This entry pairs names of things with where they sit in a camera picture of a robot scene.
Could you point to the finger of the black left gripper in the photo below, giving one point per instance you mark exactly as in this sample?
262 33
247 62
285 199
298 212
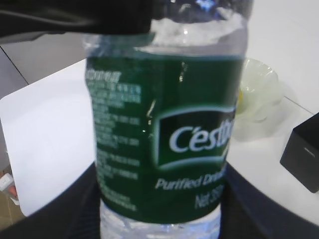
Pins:
25 20

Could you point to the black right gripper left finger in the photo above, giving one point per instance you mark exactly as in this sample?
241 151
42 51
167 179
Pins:
72 215

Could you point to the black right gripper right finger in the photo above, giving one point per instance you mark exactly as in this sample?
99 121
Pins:
246 213

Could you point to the clear plastic water bottle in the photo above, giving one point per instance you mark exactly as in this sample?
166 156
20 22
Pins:
164 105

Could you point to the yellow pear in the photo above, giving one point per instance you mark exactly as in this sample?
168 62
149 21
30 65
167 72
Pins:
240 97

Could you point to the black square pen holder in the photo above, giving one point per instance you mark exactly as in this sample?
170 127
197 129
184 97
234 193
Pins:
301 154

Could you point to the pale green glass plate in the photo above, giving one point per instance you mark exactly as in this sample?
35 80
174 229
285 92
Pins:
262 93

